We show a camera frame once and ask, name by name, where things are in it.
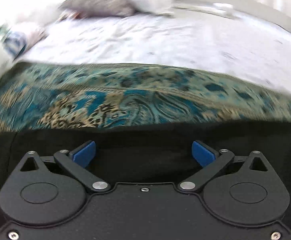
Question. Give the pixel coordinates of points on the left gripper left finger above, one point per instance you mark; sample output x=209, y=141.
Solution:
x=47, y=191

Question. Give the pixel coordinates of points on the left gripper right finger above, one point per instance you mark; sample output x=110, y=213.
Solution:
x=237, y=189

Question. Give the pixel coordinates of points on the teal paisley bedspread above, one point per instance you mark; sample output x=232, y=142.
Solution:
x=40, y=95

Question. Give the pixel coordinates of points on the white bed sheet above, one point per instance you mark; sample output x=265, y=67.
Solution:
x=241, y=45

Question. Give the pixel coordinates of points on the blue patterned white pillow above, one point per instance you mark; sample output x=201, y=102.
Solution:
x=15, y=40

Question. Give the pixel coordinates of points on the grey patterned pillow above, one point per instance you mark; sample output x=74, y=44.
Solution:
x=99, y=8

